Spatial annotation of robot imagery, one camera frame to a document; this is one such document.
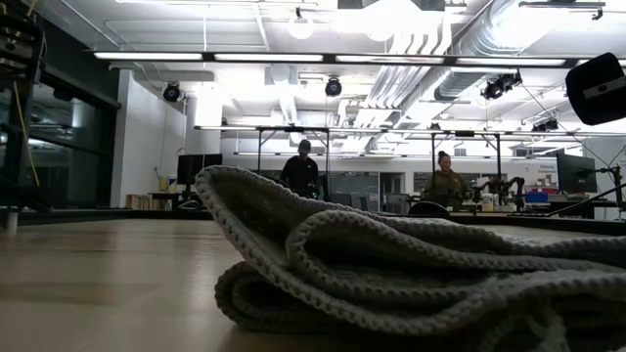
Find yellow hanging cable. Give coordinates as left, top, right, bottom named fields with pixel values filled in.
left=12, top=0, right=41, bottom=188

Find LED light bar beam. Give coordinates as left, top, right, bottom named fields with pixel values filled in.
left=85, top=48, right=626, bottom=69

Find white globe ceiling lamp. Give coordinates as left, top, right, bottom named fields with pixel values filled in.
left=287, top=14, right=315, bottom=41

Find thin black slanted rod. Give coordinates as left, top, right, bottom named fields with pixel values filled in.
left=551, top=183, right=626, bottom=217

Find black workstation frame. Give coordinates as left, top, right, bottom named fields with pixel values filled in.
left=428, top=129, right=503, bottom=197
left=194, top=125, right=332, bottom=199

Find black ceiling spotlight cluster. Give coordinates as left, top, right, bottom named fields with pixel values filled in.
left=479, top=70, right=523, bottom=102

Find grey waffle microfiber towel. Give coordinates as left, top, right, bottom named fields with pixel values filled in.
left=194, top=164, right=626, bottom=352

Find black computer monitor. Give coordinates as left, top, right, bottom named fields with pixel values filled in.
left=556, top=153, right=599, bottom=195
left=176, top=153, right=224, bottom=187

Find person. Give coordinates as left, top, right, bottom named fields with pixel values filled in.
left=423, top=150, right=470, bottom=212
left=280, top=139, right=322, bottom=199

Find wooden crates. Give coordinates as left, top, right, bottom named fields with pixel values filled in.
left=125, top=194, right=170, bottom=211

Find black aluminium table frame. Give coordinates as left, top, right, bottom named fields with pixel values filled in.
left=0, top=207, right=626, bottom=237

